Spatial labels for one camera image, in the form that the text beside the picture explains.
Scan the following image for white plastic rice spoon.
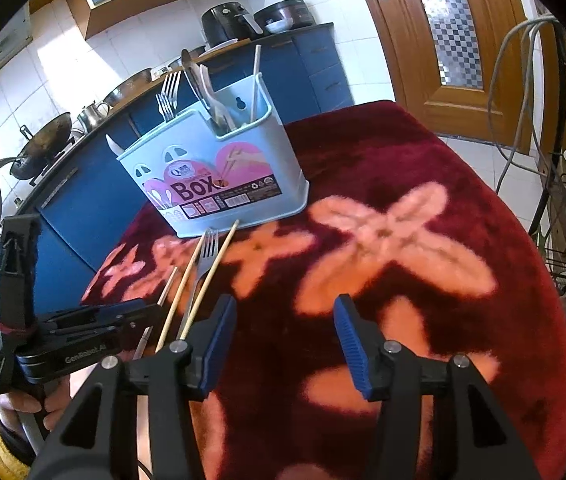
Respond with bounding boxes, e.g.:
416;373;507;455
198;64;236;133

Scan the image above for person's left hand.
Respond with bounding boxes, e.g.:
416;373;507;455
0;374;80;440

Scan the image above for steel fork in caddy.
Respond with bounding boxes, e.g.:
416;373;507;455
155;70;182;122

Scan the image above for red floral blanket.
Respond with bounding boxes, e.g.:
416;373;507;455
80;100;566;480

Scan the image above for wooden chopstick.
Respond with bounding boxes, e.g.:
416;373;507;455
178;219;240;339
155;230;209;353

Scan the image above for black air fryer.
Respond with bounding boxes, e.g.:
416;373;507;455
201;1;263;47

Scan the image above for blue kitchen base cabinets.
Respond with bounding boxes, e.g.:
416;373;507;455
0;22;355;451

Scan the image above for steel pitcher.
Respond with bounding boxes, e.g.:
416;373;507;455
77;102;111;133

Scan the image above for light blue utensil caddy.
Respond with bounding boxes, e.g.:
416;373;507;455
117;75;309;238

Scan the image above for wooden door with glass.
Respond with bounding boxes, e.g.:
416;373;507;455
365;0;531;152

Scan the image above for grey cables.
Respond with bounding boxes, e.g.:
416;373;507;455
486;13;564;196

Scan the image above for yellow sleeve forearm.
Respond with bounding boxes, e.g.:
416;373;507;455
0;420;36;480

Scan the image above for white chopstick in caddy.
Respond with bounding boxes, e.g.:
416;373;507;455
249;44;261;122

